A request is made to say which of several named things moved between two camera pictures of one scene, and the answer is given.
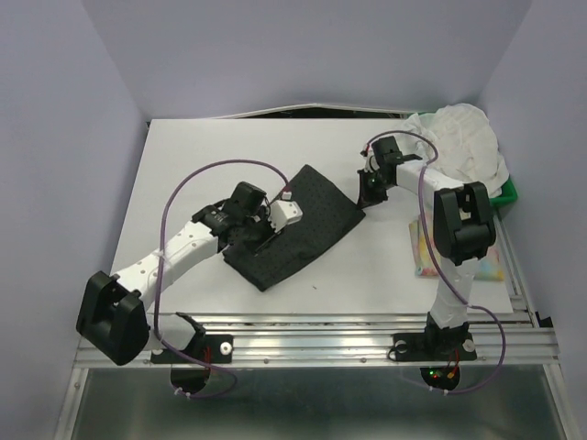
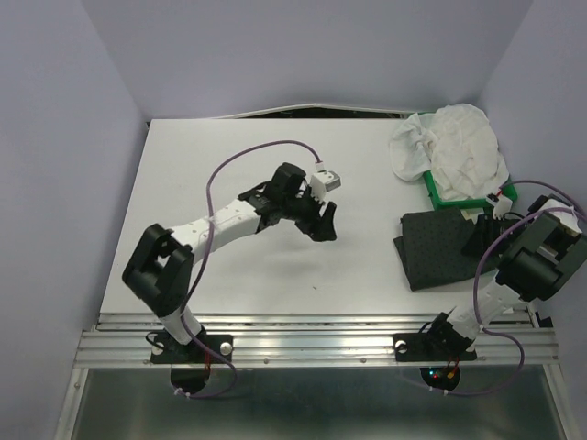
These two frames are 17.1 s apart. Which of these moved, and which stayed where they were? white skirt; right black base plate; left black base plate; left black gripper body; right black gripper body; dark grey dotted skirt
Moved: left black gripper body; right black gripper body; dark grey dotted skirt
Stayed: left black base plate; right black base plate; white skirt
